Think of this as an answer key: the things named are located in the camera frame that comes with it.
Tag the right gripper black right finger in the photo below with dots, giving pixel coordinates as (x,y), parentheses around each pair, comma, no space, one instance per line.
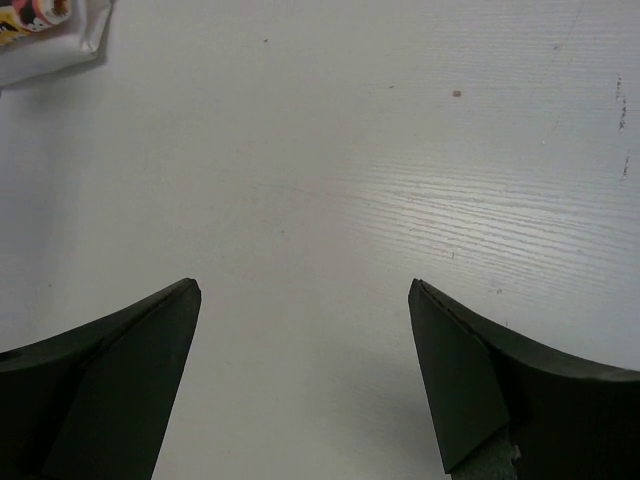
(504,406)

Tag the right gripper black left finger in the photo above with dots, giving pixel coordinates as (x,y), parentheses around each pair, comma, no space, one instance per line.
(94,402)

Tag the white printed t shirt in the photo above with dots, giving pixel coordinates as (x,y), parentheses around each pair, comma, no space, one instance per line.
(43,37)

